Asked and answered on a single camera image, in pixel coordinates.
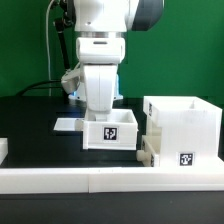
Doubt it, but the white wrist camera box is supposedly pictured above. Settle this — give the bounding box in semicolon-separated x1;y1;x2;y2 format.
76;37;125;64

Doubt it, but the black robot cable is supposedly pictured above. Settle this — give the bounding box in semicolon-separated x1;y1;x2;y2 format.
15;79;68;98

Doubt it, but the white drawer cabinet frame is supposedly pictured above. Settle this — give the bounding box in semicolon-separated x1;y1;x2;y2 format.
143;96;222;168

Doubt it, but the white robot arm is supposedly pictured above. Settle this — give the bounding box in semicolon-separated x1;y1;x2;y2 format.
48;0;164;114

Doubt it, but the white drawer box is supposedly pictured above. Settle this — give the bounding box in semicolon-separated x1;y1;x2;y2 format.
74;109;138;150
136;135;160;167

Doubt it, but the white marker sheet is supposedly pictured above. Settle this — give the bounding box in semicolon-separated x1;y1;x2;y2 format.
54;118;83;131

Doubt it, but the white left fence piece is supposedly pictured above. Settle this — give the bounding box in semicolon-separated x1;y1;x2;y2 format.
0;138;8;165

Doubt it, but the white front drawer box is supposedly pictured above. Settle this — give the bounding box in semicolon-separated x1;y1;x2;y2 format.
136;135;160;167

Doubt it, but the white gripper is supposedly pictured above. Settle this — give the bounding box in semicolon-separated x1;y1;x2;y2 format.
83;65;117;113

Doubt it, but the white front fence rail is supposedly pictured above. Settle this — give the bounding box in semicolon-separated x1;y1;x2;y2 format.
0;166;224;194

